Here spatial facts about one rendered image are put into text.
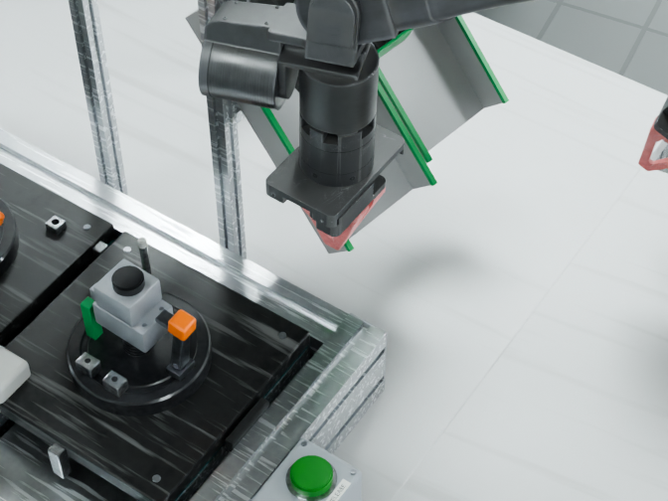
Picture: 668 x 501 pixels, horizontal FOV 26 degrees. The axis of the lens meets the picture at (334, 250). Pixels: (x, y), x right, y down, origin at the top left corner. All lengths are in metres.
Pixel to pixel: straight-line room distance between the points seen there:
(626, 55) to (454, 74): 1.64
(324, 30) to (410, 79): 0.61
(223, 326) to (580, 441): 0.39
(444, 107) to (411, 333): 0.25
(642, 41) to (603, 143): 1.49
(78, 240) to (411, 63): 0.41
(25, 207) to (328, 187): 0.57
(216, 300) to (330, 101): 0.49
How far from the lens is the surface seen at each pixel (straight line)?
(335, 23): 0.98
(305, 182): 1.10
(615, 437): 1.54
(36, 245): 1.55
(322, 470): 1.35
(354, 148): 1.07
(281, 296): 1.49
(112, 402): 1.39
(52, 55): 1.93
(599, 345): 1.60
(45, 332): 1.48
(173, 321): 1.33
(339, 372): 1.43
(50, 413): 1.42
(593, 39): 3.27
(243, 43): 1.04
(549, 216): 1.71
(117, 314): 1.36
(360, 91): 1.03
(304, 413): 1.40
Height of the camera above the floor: 2.12
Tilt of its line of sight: 50 degrees down
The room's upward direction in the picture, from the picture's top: straight up
